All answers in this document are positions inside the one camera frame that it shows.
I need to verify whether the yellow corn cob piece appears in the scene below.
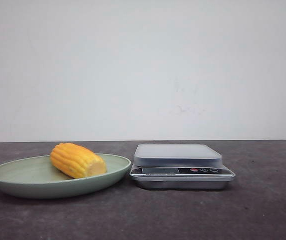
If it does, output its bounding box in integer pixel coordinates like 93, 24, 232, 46
50, 143, 107, 179

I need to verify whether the silver digital kitchen scale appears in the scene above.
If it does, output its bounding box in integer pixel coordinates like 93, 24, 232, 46
130, 143, 236, 190

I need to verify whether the light green plate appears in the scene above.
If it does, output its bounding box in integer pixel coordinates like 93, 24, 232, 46
0, 153, 131, 199

